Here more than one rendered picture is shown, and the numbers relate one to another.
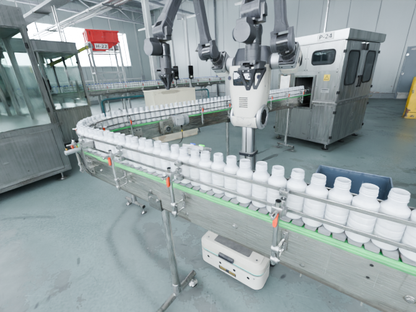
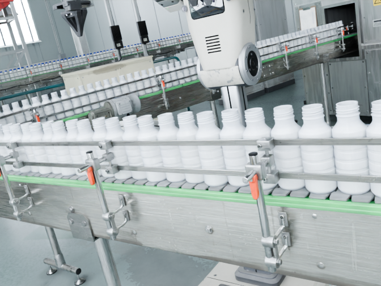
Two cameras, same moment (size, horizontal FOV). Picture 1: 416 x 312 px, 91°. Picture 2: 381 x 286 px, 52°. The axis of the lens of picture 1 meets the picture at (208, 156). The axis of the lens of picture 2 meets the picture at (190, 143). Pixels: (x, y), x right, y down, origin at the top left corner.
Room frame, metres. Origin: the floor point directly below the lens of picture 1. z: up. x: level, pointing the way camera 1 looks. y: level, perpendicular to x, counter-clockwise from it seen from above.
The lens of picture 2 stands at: (-0.17, -0.09, 1.33)
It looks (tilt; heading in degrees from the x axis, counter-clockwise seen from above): 15 degrees down; 1
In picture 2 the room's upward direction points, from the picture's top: 12 degrees counter-clockwise
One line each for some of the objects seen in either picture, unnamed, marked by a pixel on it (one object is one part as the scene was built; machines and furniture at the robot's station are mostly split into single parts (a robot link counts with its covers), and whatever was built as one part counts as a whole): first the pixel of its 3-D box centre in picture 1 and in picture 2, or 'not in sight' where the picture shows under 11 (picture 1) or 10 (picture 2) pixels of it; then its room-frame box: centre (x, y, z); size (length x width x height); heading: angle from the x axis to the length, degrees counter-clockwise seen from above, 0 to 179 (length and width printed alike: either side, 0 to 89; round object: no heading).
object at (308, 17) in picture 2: (284, 83); (307, 21); (4.42, -1.65, 1.22); 0.23 x 0.04 x 0.32; 35
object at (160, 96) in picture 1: (172, 113); (117, 107); (5.24, 0.84, 0.59); 1.10 x 0.62 x 1.18; 125
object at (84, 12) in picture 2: (165, 80); (73, 21); (1.09, 0.19, 1.44); 0.07 x 0.07 x 0.09; 57
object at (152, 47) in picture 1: (156, 41); not in sight; (1.06, 0.20, 1.61); 0.12 x 0.09 x 0.12; 145
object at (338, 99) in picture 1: (322, 91); (379, 25); (4.52, -2.52, 1.00); 1.60 x 1.30 x 2.00; 125
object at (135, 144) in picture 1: (137, 151); (42, 147); (1.07, 0.39, 1.08); 0.06 x 0.06 x 0.17
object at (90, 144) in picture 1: (86, 161); not in sight; (1.29, 0.82, 0.96); 0.23 x 0.10 x 0.27; 143
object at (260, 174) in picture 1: (260, 184); (236, 147); (0.64, -0.18, 1.08); 0.06 x 0.06 x 0.17
